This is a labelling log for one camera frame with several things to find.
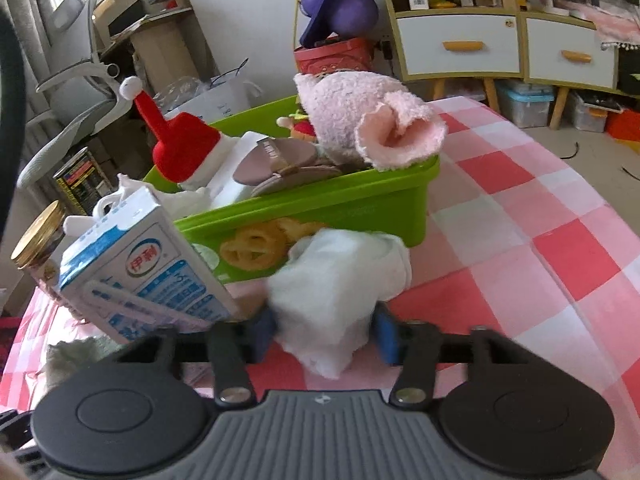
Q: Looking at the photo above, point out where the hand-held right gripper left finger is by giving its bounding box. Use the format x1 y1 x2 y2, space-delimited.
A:
117 307 278 407

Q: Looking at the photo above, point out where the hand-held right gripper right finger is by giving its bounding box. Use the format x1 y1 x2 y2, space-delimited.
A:
372 302 533 407

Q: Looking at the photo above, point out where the white soft cloth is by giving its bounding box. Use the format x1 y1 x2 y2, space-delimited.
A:
267 228 413 380

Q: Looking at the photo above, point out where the green plastic bin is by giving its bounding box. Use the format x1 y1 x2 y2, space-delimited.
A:
142 95 441 281

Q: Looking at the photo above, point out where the blue white milk carton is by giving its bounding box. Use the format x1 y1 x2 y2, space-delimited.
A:
59 186 241 346

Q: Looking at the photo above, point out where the red white santa plush toy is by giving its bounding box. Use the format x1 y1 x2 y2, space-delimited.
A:
119 76 236 211

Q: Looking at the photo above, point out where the hamburger plush toy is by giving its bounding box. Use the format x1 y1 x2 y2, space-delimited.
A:
276 110 317 141

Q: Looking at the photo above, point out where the pink fuzzy sock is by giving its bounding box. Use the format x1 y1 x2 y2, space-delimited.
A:
293 71 448 171

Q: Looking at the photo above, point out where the grey green cloth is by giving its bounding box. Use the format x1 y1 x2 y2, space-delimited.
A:
45 335 123 396

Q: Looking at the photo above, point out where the mauve sandal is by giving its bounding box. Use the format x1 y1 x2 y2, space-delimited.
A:
232 137 346 197

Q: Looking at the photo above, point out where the pink white checkered tablecloth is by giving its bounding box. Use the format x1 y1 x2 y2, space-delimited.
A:
0 97 640 480

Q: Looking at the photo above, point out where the cookie jar with gold lid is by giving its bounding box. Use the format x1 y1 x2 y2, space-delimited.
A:
11 200 68 301

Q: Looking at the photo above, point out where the white paper bag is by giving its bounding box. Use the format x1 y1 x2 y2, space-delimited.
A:
200 77 263 123

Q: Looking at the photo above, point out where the black yellow tin can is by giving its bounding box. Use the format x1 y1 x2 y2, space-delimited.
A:
52 146 113 216

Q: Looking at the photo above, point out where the clear plastic bag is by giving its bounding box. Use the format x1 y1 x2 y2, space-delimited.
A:
152 76 211 111

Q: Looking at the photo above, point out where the clear storage box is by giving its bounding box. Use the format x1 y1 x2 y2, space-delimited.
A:
495 80 556 128
570 91 623 133

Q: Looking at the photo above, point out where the white wooden cabinet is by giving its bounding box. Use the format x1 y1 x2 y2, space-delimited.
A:
375 0 621 128

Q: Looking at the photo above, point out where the red snack bucket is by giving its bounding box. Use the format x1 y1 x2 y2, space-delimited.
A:
294 36 376 77

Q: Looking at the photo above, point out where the wooden desk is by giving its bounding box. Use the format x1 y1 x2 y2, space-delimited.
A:
92 0 221 91

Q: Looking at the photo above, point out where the white office chair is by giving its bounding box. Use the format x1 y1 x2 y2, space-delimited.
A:
17 0 133 186

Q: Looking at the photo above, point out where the purple bouncy ball toy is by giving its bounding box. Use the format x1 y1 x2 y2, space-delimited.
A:
297 0 379 47

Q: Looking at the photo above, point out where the pink frilled cloth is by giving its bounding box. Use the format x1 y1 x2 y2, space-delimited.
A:
565 0 640 53

